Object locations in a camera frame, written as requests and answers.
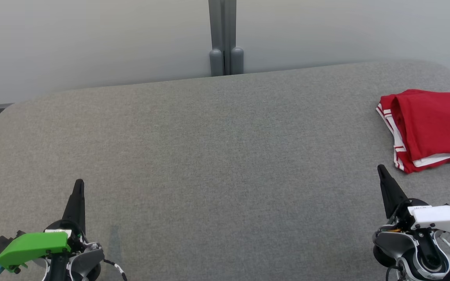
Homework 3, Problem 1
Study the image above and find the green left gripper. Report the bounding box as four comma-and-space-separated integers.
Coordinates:
0, 179, 89, 274

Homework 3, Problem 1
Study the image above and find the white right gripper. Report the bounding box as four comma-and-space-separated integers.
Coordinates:
377, 164, 450, 235

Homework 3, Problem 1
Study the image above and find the red garment with white trim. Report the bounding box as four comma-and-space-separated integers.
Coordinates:
376, 94, 450, 174

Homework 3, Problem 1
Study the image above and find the grey partition post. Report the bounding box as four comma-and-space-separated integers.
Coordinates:
208, 0, 244, 76

